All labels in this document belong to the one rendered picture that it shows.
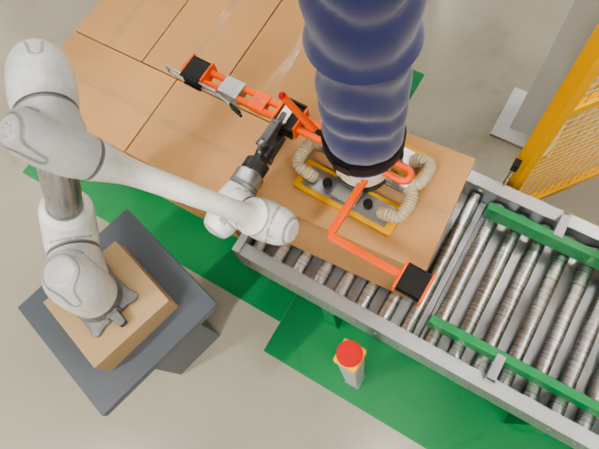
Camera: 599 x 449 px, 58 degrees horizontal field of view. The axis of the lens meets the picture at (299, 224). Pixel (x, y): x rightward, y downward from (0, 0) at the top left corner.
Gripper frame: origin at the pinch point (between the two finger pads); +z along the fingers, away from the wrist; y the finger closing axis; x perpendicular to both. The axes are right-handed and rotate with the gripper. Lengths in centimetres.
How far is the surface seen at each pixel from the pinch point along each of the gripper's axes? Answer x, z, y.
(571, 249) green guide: 95, 19, 46
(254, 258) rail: -1, -36, 47
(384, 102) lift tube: 34, -6, -41
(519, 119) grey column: 60, 91, 98
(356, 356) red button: 51, -51, 3
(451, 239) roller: 58, 6, 53
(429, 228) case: 52, -8, 13
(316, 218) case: 20.8, -20.6, 12.4
